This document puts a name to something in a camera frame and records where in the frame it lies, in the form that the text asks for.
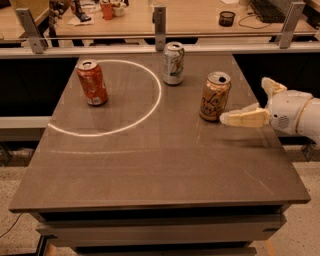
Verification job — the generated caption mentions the horizontal metal rail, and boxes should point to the horizontal metal rail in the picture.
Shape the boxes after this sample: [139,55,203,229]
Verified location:
[0,42,320,59]

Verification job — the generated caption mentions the black cable on desk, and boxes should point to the black cable on desk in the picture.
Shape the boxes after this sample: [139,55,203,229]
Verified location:
[237,12,273,30]

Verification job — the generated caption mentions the metal rail bracket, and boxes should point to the metal rail bracket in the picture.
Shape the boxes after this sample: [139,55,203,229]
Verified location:
[153,6,166,51]
[16,8,47,54]
[275,1,305,49]

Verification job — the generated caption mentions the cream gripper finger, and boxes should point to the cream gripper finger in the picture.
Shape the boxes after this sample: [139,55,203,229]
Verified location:
[219,103,270,128]
[261,77,287,99]

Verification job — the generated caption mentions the left metal rail bracket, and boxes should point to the left metal rail bracket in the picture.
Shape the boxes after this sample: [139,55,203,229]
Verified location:
[16,8,47,54]

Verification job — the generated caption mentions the white green soda can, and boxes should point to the white green soda can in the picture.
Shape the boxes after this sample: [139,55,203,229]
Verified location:
[163,41,185,85]

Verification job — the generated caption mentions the orange LaCroix can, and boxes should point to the orange LaCroix can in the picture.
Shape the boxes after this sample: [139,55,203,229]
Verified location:
[199,71,231,121]

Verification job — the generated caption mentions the right metal rail bracket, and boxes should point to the right metal rail bracket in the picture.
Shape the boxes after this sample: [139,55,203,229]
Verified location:
[275,1,305,49]

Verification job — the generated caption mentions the red cup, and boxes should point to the red cup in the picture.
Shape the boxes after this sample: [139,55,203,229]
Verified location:
[100,2,113,20]

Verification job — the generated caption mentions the middle metal rail bracket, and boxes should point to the middle metal rail bracket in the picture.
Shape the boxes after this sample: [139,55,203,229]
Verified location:
[153,6,166,51]

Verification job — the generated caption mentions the red orange soda can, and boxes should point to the red orange soda can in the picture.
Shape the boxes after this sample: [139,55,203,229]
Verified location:
[77,59,108,106]

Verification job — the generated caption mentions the black mesh cup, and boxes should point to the black mesh cup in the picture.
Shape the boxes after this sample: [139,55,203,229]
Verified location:
[219,11,236,27]

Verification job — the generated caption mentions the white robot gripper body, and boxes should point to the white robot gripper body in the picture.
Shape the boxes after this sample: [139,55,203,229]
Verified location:
[267,90,313,135]

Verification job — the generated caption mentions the black keyboard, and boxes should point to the black keyboard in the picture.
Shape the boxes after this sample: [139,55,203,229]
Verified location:
[250,0,285,23]

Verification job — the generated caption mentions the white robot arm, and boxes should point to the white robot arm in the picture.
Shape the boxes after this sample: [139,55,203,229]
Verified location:
[220,77,320,144]

